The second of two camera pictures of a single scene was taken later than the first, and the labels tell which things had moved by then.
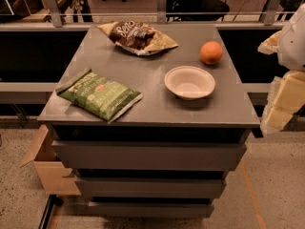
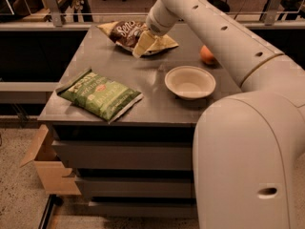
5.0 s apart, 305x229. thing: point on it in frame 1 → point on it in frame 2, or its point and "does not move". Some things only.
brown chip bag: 135,37 does not move
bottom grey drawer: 150,210 does not move
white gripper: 294,43 → 154,23
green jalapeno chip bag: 101,97 does not move
